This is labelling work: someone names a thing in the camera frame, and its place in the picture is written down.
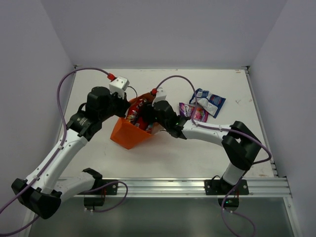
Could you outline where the orange paper bag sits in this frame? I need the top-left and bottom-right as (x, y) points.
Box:
(110, 92), (161, 150)

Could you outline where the purple Fox's candy bag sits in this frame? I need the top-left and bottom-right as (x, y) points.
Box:
(179, 103), (208, 122)

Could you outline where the blue white snack packet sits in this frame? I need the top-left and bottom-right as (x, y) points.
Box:
(189, 88), (226, 118)

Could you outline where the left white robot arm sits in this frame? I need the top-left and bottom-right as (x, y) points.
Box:
(11, 86), (130, 219)

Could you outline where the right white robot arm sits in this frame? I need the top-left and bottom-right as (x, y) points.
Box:
(140, 100), (261, 194)

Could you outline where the red chocolate bar packet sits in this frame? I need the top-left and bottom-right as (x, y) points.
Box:
(135, 117), (149, 131)

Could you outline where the red snack packet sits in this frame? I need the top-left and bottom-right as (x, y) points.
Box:
(125, 97), (148, 124)

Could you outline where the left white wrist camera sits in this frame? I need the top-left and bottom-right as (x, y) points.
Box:
(107, 73), (129, 99)

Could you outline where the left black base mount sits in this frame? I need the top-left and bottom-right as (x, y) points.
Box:
(83, 179), (118, 210)

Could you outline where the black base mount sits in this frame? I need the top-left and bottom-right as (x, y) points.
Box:
(83, 179), (118, 210)
(204, 175), (249, 211)

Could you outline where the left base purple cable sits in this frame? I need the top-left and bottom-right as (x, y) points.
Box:
(85, 181), (129, 213)

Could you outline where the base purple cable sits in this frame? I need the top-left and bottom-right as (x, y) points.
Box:
(85, 181), (129, 213)
(221, 190), (256, 237)

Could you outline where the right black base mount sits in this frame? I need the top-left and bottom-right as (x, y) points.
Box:
(204, 175), (249, 211)

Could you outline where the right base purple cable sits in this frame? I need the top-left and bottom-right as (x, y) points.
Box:
(221, 190), (256, 237)

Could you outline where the aluminium table rail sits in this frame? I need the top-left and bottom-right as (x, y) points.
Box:
(59, 177), (292, 198)

